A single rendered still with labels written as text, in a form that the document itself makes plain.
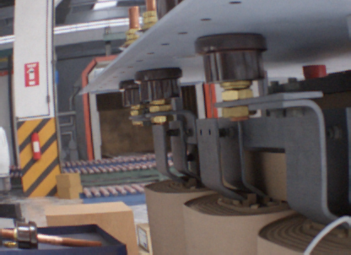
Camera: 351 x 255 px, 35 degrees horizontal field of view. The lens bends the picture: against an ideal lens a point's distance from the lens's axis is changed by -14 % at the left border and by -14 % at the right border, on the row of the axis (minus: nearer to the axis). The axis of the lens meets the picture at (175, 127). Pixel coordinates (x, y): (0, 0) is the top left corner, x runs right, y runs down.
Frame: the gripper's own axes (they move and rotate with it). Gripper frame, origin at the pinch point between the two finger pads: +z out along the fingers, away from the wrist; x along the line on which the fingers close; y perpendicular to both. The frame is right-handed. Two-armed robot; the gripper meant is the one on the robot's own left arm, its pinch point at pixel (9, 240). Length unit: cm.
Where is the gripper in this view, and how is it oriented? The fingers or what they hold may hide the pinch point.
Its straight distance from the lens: 188.7
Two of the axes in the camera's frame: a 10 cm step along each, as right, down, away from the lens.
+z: 0.9, 10.0, 0.1
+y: 1.4, -0.3, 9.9
